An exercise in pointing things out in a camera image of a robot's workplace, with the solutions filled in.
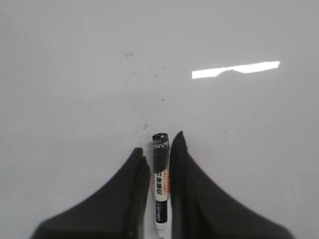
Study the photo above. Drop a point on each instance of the white glossy whiteboard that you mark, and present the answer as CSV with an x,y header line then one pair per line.
x,y
84,82

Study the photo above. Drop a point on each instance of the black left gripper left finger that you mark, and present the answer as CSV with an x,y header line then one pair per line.
x,y
115,211

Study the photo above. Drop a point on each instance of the black white whiteboard marker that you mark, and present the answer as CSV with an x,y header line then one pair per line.
x,y
161,148

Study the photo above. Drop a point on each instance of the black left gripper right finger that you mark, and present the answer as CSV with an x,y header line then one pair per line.
x,y
202,210

